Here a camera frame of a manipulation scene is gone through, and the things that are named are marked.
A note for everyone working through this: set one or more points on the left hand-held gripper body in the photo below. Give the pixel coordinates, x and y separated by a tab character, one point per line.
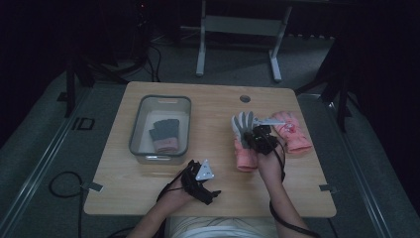
194	185

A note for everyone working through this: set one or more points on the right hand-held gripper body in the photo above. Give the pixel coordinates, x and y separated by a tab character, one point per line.
264	140

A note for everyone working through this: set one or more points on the pink glove grey palm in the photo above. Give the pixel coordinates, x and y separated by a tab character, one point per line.
242	155

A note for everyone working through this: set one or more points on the grey knit glove labelled cuff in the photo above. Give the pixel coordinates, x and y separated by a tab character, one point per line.
166	134

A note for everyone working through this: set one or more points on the grey plastic bin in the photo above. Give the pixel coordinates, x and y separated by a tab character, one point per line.
161	130

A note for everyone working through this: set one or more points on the grey knit glove pink cuff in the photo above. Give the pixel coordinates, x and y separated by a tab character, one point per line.
152	135

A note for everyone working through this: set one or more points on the person's left hand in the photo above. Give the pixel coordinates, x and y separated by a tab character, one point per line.
180	197

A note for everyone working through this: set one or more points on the person's right hand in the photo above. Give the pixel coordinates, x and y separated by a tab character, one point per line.
270	168

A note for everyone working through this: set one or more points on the pink glove with print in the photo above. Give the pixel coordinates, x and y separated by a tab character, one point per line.
292	134

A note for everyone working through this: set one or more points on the person's white shirt torso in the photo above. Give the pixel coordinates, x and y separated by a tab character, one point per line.
224	228

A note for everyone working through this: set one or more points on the round table grommet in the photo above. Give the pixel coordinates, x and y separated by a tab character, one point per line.
245	98

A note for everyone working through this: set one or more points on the grey table edge tab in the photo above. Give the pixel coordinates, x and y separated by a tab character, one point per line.
94	187
328	188

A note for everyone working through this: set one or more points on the black tripod stand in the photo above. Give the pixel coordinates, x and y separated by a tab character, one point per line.
84	76
336	89

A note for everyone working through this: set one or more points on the metal floor rail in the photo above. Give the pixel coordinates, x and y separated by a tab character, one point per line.
363	185
43	165

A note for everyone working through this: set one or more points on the white metal stand frame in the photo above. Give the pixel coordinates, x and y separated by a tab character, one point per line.
242	26

